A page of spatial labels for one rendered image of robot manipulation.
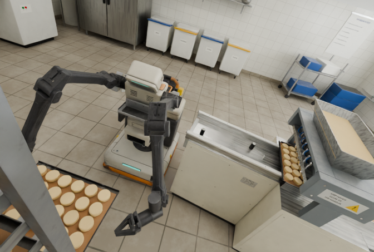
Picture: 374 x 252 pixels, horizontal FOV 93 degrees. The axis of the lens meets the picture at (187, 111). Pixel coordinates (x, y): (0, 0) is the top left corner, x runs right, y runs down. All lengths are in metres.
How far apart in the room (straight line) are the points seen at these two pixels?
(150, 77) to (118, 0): 3.58
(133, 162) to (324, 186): 1.45
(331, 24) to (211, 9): 2.73
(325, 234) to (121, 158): 1.61
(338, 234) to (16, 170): 1.50
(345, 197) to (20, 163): 1.22
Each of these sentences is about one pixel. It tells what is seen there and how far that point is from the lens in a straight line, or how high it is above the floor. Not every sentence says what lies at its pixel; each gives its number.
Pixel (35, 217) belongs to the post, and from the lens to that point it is 0.37.
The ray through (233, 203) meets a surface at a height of 0.38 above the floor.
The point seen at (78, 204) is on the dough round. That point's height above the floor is 0.97.
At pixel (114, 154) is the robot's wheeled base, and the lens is 1.89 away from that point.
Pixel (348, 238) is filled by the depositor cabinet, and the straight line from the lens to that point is 1.56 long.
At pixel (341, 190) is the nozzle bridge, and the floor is 1.16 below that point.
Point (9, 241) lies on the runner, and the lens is 0.42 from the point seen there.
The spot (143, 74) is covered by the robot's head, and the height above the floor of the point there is 1.23.
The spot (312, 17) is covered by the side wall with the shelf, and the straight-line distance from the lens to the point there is 5.35.
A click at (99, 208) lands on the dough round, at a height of 0.97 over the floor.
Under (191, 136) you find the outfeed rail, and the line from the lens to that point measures 1.31.
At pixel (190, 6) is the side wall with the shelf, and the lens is 5.05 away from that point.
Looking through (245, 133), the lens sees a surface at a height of 0.89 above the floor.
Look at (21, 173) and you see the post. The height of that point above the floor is 1.56.
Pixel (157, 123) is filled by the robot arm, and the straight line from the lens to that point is 0.77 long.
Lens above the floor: 1.79
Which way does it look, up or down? 37 degrees down
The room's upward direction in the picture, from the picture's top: 18 degrees clockwise
